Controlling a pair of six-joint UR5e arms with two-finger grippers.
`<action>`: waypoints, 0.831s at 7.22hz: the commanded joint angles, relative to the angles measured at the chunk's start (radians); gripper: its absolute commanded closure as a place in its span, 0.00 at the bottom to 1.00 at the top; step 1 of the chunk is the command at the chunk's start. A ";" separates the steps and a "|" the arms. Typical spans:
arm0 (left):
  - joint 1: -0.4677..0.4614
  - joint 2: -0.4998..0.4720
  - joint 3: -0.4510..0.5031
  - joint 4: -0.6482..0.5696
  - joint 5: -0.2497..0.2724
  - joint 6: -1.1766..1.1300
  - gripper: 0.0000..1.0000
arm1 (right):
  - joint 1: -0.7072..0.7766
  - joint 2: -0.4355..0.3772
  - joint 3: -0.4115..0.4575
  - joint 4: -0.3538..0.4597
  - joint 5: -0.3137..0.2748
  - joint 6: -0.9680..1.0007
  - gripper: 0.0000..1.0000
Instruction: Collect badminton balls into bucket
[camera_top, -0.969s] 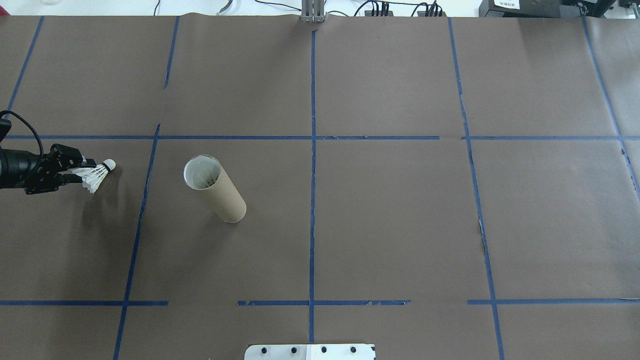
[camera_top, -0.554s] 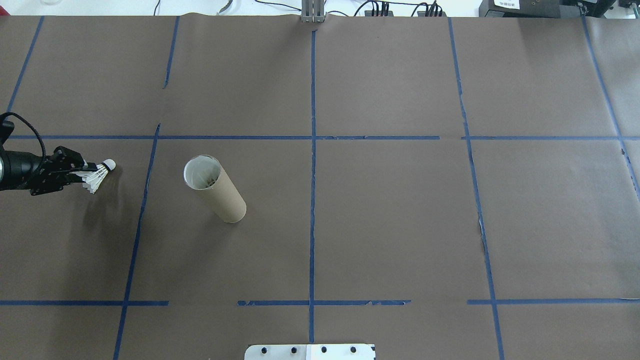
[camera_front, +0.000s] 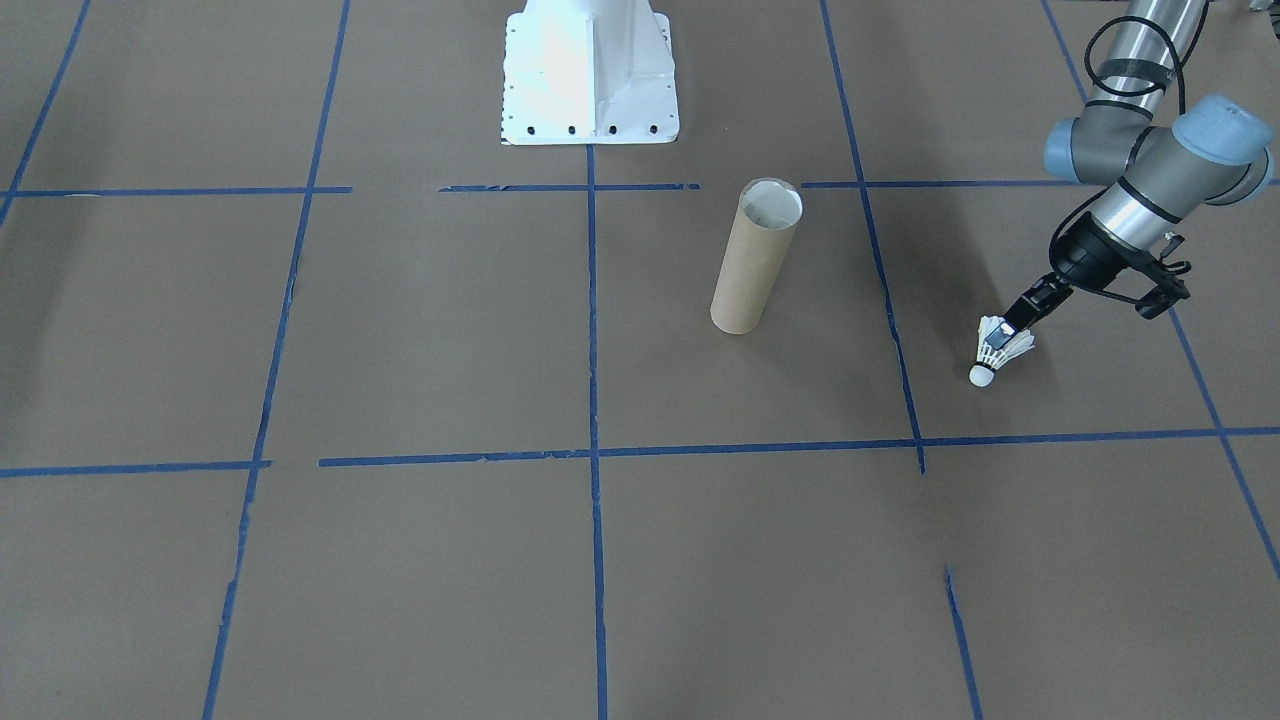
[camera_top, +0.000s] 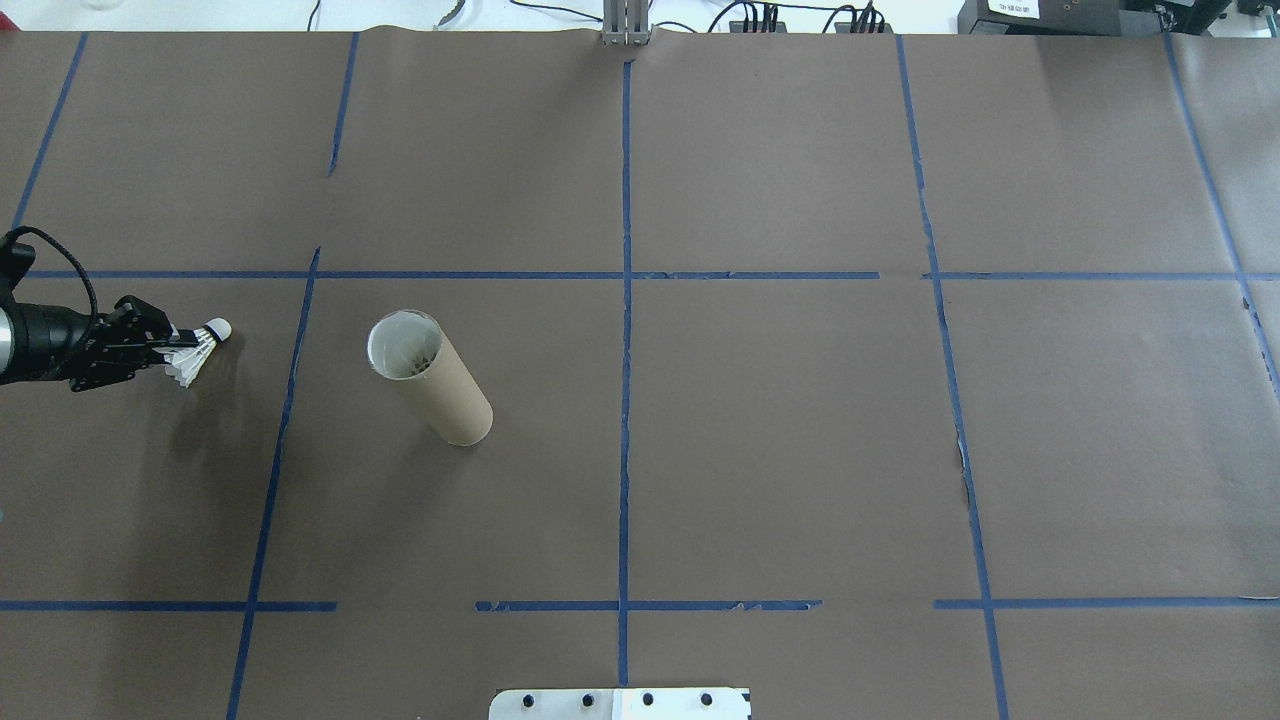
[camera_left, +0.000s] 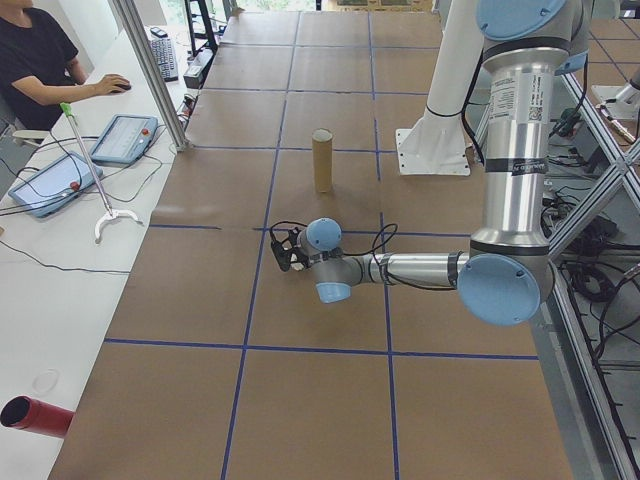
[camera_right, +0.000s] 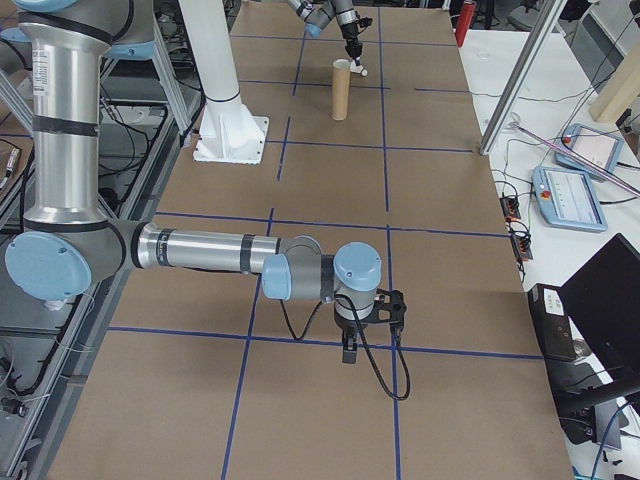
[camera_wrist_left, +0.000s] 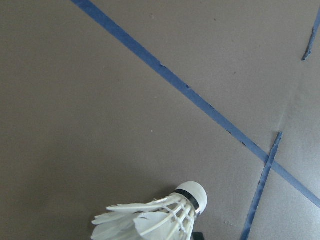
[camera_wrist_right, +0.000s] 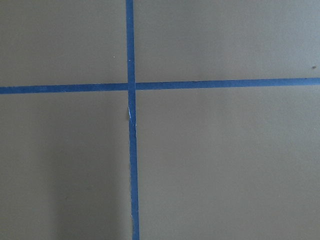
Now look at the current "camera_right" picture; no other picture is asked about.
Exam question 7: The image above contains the thin metal rod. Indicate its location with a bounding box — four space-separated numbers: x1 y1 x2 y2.
508 121 640 195

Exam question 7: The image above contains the black computer box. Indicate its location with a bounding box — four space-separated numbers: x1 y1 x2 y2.
526 282 592 363

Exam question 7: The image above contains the white side table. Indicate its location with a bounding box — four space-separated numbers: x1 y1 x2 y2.
456 27 640 480

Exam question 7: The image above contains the white pedestal column with base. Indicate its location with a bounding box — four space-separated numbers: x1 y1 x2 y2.
177 0 270 167

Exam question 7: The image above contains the pale wooden beam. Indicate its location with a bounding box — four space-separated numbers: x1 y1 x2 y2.
588 49 640 124

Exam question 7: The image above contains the black orange connector strip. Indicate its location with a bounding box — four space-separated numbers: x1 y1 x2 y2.
499 193 523 222
510 233 535 263

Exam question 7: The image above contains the grey office chair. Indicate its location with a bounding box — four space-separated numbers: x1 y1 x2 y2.
506 0 552 32

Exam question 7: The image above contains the black monitor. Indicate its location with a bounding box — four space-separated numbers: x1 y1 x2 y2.
558 232 640 384

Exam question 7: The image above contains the red cylinder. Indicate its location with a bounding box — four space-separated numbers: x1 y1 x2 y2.
456 0 476 49

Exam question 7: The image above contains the light blue teach pendant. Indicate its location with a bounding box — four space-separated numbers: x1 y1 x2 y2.
553 122 627 177
530 164 610 234

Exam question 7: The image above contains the thin black cable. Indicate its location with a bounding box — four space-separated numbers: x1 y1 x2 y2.
469 79 624 104

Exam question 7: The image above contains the blue cable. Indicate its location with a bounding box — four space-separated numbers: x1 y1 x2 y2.
588 399 632 480

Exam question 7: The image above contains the brown cardboard tube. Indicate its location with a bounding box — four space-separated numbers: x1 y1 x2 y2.
330 57 353 122

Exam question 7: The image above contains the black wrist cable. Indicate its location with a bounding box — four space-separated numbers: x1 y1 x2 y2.
278 292 414 401

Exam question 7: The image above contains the aluminium profile post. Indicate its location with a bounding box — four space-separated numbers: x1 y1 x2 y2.
478 0 565 157

